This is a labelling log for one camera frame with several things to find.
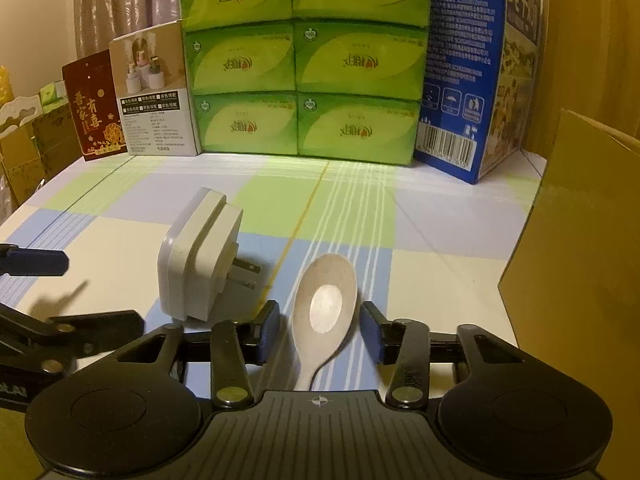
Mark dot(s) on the blue printed carton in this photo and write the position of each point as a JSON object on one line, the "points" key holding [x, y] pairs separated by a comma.
{"points": [[465, 70]]}

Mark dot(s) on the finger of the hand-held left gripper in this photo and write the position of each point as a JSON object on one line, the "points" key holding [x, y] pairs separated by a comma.
{"points": [[90, 332], [40, 263]]}

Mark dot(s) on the dark red gift box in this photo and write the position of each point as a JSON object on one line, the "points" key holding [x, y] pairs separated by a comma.
{"points": [[95, 110]]}

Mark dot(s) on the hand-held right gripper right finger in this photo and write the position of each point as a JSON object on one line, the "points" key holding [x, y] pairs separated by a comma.
{"points": [[372, 332]]}

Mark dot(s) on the cardboard box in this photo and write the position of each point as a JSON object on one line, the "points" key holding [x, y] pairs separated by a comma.
{"points": [[580, 240]]}

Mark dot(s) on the checked cloth desktop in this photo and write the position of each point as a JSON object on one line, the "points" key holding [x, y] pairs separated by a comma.
{"points": [[425, 240]]}

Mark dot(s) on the mauve curtain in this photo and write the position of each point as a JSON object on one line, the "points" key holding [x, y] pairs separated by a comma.
{"points": [[125, 0]]}

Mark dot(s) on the white plug adapter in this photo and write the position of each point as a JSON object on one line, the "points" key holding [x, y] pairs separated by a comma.
{"points": [[197, 260]]}

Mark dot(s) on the white carved chair back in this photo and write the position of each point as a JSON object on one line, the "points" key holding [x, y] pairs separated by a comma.
{"points": [[17, 112]]}

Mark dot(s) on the beige plastic spoon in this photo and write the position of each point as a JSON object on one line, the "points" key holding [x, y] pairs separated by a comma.
{"points": [[325, 300]]}

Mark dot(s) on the brown storage carton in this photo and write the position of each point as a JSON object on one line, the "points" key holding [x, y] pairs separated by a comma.
{"points": [[20, 165], [57, 135]]}

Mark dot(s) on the yellow plastic bag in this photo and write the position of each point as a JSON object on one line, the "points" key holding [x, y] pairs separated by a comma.
{"points": [[4, 85]]}

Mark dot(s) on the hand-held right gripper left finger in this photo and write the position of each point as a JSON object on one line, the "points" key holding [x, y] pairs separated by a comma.
{"points": [[268, 332]]}

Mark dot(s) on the pile of small green packs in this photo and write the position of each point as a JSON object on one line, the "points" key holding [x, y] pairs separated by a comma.
{"points": [[52, 96]]}

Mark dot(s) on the white product-photo box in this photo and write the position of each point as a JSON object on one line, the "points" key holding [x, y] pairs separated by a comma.
{"points": [[155, 100]]}

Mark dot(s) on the stack of green tissue packs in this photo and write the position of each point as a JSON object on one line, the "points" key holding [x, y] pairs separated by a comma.
{"points": [[305, 60]]}

